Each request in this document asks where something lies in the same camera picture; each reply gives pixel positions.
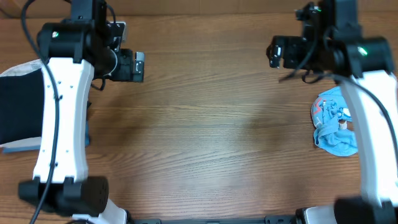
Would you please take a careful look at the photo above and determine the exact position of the blue denim garment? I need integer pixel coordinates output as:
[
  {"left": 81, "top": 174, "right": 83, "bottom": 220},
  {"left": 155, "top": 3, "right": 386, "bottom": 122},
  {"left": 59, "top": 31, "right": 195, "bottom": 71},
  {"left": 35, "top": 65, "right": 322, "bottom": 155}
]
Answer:
[{"left": 2, "top": 99, "right": 91, "bottom": 154}]

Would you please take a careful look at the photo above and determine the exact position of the light blue shirt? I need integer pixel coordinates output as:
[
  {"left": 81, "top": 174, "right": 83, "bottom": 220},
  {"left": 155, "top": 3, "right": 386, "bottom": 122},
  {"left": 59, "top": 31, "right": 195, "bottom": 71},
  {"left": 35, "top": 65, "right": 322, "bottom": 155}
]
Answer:
[{"left": 311, "top": 86, "right": 358, "bottom": 157}]

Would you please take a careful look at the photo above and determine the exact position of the beige folded garment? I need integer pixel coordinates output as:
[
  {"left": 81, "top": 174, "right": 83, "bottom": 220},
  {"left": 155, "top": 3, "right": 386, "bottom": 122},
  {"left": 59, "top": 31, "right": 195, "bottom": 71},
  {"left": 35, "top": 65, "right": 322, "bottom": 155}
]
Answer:
[{"left": 0, "top": 58, "right": 44, "bottom": 150}]

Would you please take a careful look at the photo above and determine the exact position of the black shirt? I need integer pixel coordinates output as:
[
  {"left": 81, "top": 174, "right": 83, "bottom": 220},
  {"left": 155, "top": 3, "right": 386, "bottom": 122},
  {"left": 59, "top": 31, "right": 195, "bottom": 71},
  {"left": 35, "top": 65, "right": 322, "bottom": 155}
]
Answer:
[{"left": 1, "top": 70, "right": 44, "bottom": 144}]

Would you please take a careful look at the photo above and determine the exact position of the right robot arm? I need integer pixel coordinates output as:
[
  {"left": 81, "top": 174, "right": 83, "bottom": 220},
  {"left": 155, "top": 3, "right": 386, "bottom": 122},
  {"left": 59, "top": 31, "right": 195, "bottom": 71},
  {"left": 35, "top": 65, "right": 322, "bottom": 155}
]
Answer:
[{"left": 267, "top": 1, "right": 397, "bottom": 223}]

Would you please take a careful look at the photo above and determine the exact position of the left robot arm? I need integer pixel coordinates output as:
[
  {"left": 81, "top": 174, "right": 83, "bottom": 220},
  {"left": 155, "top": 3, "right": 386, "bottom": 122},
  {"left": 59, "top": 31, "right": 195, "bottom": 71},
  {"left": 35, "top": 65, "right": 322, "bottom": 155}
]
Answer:
[{"left": 18, "top": 0, "right": 145, "bottom": 224}]

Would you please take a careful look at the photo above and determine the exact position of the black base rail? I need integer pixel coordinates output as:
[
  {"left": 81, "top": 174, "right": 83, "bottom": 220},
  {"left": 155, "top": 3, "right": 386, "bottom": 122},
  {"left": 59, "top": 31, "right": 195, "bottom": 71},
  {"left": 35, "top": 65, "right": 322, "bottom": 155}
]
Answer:
[{"left": 127, "top": 215, "right": 302, "bottom": 224}]

